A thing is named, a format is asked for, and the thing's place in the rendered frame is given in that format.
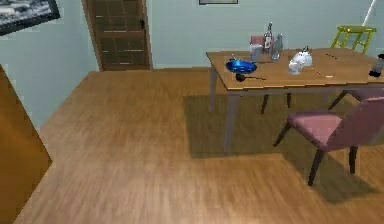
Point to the dark framed wall picture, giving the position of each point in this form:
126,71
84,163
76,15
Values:
218,1

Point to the clear wine bottle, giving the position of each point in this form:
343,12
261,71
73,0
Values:
268,39

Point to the wooden dining table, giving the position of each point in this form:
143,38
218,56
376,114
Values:
283,75

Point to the white kettle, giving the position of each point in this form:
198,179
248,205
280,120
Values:
300,62

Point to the pink upholstered chair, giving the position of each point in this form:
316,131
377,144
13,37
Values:
258,40
328,128

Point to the blue bowl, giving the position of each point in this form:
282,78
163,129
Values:
240,66

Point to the orange-brown wooden cabinet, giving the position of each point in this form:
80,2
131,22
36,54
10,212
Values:
18,150

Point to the dark brown room door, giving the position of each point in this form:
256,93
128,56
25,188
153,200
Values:
120,36

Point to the yellow-green wooden stool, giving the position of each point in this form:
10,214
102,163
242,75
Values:
354,35

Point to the grey glass bottle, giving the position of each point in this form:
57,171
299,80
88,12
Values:
276,48

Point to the black framed wall picture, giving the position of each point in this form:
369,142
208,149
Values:
23,13

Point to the black ladle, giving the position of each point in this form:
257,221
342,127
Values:
245,78

